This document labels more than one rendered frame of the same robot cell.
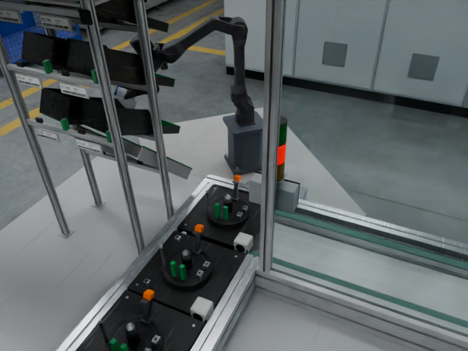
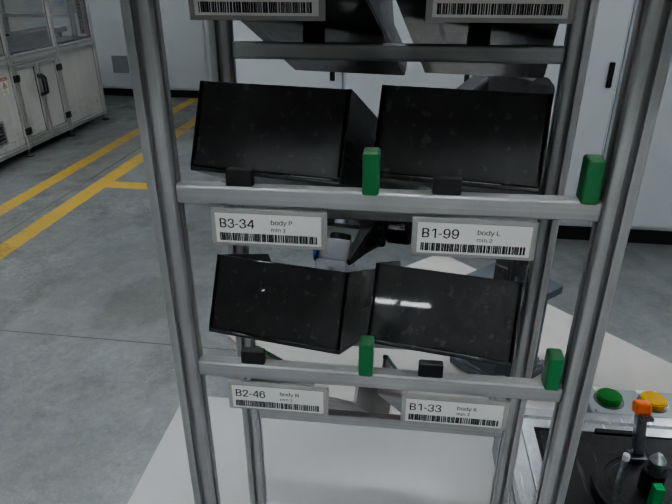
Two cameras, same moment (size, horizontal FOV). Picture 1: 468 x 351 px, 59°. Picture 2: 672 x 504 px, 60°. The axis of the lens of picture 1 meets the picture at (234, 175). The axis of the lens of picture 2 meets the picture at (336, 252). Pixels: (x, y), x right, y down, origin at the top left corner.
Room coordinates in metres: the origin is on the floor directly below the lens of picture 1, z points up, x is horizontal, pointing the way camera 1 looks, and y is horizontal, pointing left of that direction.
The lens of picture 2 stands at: (0.60, 0.60, 1.62)
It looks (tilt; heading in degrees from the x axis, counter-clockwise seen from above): 26 degrees down; 341
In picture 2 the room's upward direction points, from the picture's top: straight up
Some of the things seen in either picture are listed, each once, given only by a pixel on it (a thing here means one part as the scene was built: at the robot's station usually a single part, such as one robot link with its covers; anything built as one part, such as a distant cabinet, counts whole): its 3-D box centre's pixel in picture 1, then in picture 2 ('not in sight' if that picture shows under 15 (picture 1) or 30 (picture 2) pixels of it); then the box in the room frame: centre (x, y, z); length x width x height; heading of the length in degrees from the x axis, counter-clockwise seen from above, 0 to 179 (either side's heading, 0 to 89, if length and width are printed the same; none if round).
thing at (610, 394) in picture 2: not in sight; (608, 399); (1.18, -0.09, 0.96); 0.04 x 0.04 x 0.02
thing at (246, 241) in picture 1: (243, 243); not in sight; (0.87, -0.02, 0.97); 0.05 x 0.05 x 0.04; 64
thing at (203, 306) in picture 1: (186, 260); not in sight; (0.77, 0.13, 1.01); 0.24 x 0.24 x 0.13; 64
